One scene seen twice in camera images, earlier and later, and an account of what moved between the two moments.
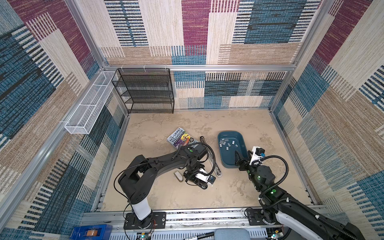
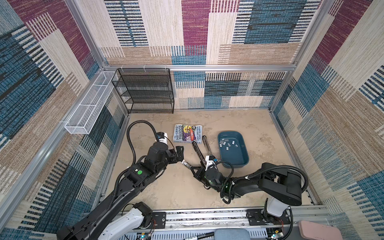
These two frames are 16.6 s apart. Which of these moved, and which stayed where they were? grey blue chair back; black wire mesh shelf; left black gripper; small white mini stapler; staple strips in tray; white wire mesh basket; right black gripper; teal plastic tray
Moved: small white mini stapler; right black gripper; left black gripper
Stayed: white wire mesh basket; black wire mesh shelf; staple strips in tray; teal plastic tray; grey blue chair back
